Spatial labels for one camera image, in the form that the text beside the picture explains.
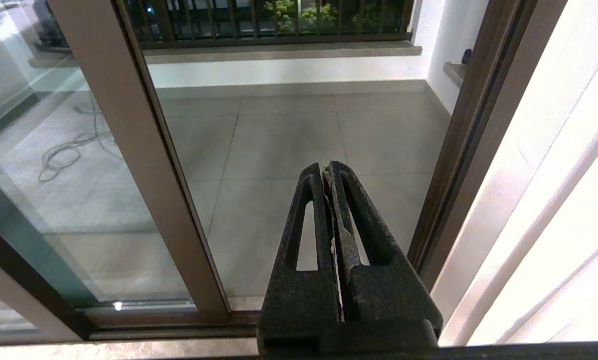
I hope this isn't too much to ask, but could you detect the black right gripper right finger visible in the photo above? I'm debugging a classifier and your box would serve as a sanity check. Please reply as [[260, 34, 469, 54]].
[[326, 160, 444, 352]]

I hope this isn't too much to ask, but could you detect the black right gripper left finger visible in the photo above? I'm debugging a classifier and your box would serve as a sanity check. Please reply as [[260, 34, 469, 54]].
[[256, 162, 343, 357]]

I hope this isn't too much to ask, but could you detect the brown framed sliding glass door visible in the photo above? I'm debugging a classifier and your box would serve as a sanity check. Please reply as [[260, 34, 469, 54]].
[[0, 0, 232, 325]]

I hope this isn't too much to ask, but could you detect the grey metal rail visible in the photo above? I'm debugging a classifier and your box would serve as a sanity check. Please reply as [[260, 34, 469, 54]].
[[0, 296, 265, 360]]

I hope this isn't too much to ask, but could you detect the stone window sill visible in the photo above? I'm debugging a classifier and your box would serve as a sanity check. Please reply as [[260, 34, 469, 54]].
[[443, 61, 468, 90]]

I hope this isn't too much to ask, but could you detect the stone balcony ledge cap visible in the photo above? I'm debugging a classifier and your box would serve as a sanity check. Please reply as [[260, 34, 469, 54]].
[[29, 41, 423, 69]]

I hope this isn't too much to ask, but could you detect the black balcony railing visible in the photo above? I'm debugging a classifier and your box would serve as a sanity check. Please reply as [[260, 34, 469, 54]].
[[121, 0, 415, 49]]

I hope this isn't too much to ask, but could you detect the beige sofa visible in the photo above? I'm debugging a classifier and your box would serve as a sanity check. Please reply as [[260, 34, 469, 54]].
[[0, 0, 47, 133]]

